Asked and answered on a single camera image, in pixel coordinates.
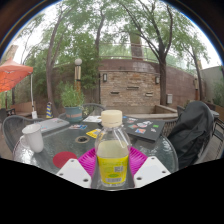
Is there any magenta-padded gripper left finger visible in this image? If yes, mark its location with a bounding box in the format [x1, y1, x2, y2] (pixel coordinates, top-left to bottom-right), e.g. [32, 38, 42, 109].
[55, 147, 98, 188]

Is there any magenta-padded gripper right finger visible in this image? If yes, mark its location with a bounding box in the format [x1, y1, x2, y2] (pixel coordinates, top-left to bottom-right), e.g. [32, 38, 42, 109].
[128, 146, 172, 188]

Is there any clear bottle with yellow label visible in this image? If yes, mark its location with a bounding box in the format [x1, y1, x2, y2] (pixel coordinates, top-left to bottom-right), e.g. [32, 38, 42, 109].
[94, 109, 132, 188]

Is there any flat round red coaster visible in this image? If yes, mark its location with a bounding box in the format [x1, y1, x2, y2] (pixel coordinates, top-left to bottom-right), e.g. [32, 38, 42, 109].
[52, 151, 78, 169]

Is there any black laptop with stickers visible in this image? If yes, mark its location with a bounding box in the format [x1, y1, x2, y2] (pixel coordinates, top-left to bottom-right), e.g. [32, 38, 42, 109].
[122, 115, 166, 142]

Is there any yellow card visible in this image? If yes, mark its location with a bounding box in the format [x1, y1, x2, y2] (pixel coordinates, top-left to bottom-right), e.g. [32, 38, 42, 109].
[85, 128, 102, 139]

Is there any small colourful sticker card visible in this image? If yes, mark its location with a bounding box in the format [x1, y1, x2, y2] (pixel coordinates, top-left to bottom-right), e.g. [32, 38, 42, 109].
[68, 123, 88, 131]

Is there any white ceramic mug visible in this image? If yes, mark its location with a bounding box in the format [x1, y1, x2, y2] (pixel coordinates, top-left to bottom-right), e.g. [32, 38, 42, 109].
[19, 123, 45, 154]

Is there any white printed paper sheet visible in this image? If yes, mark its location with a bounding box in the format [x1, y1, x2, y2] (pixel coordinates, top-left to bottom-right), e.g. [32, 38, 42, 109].
[82, 115, 103, 124]

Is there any black jacket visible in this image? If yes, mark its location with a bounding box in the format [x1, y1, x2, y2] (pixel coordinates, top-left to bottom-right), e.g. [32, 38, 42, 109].
[166, 100, 215, 170]

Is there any yellow and blue striped cone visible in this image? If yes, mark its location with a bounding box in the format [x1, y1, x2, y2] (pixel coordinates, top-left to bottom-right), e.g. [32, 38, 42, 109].
[45, 101, 54, 119]

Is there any green plant in blue pot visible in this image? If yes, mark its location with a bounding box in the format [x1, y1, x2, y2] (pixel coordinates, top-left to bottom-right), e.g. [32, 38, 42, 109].
[59, 83, 86, 124]

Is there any wooden bench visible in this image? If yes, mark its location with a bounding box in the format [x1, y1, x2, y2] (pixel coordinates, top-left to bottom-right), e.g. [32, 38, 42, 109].
[11, 101, 34, 117]

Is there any orange patio umbrella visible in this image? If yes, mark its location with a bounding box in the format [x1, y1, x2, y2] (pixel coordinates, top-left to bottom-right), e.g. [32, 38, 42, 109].
[0, 59, 38, 119]

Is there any wooden lamp post with globe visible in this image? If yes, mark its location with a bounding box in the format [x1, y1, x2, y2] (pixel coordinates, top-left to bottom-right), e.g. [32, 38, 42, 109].
[73, 58, 83, 93]

